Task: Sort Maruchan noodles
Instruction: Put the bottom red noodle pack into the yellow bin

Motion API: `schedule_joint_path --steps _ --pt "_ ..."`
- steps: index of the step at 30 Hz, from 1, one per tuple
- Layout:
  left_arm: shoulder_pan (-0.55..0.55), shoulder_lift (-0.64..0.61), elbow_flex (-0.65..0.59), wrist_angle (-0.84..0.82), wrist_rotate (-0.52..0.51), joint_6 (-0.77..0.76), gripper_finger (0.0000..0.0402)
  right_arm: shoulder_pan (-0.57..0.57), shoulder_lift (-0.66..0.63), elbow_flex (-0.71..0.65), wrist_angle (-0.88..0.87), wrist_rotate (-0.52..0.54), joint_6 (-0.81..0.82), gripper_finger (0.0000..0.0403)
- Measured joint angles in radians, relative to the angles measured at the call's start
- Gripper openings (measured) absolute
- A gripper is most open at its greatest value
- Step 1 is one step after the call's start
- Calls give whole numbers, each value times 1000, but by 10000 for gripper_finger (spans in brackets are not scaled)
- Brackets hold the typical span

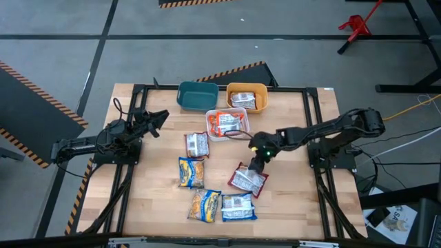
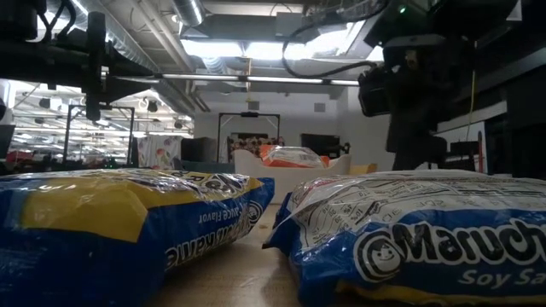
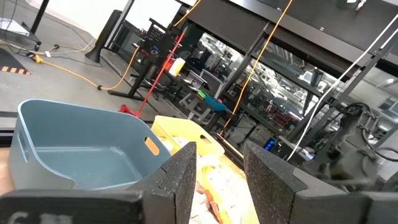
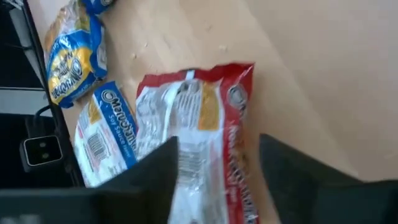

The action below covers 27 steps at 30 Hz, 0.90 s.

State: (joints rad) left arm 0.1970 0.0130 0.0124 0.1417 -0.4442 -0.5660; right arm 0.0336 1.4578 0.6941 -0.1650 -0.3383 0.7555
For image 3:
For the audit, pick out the pale yellow roll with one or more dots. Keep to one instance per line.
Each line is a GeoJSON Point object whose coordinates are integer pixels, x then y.
{"type": "Point", "coordinates": [177, 67]}

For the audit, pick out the red floor stand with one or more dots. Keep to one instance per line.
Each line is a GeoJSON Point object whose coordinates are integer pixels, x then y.
{"type": "Point", "coordinates": [127, 110]}

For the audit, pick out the white sheet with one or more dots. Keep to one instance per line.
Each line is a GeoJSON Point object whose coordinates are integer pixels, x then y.
{"type": "Point", "coordinates": [12, 27]}

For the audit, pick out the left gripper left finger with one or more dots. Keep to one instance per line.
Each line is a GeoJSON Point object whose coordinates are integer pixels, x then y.
{"type": "Point", "coordinates": [174, 193]}

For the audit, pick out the black rolling stand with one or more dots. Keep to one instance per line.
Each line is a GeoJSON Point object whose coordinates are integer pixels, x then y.
{"type": "Point", "coordinates": [38, 15]}

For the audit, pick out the black perforated panel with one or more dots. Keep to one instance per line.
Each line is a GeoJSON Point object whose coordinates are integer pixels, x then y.
{"type": "Point", "coordinates": [157, 40]}

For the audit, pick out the grey office chair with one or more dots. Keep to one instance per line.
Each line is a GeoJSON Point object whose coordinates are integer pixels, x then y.
{"type": "Point", "coordinates": [211, 81]}

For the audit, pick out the black desk leg frame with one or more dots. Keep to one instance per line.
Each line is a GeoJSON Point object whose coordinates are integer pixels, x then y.
{"type": "Point", "coordinates": [124, 93]}

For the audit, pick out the blue handheld tool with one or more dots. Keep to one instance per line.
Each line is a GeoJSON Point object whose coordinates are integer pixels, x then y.
{"type": "Point", "coordinates": [215, 104]}

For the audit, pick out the black hazard-striped floor mat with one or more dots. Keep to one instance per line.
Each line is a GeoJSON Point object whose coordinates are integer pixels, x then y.
{"type": "Point", "coordinates": [9, 60]}

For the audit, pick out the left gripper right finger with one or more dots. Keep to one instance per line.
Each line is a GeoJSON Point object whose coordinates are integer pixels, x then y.
{"type": "Point", "coordinates": [270, 186]}

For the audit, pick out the black cone pedestal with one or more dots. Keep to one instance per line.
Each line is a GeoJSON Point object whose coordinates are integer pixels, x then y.
{"type": "Point", "coordinates": [99, 46]}

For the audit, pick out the black box with blue lights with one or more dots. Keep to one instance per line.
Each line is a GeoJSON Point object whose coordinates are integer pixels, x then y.
{"type": "Point", "coordinates": [270, 145]}

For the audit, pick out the teal plastic bin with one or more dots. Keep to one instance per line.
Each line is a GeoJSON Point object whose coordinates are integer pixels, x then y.
{"type": "Point", "coordinates": [87, 155]}

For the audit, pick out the yellow-orange plastic bin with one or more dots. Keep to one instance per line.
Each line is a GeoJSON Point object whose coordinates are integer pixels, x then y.
{"type": "Point", "coordinates": [183, 129]}

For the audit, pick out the large black workbench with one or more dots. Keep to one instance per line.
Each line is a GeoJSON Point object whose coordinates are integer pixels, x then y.
{"type": "Point", "coordinates": [236, 18]}

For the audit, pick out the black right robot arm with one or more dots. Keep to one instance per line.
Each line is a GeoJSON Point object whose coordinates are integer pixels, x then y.
{"type": "Point", "coordinates": [345, 149]}

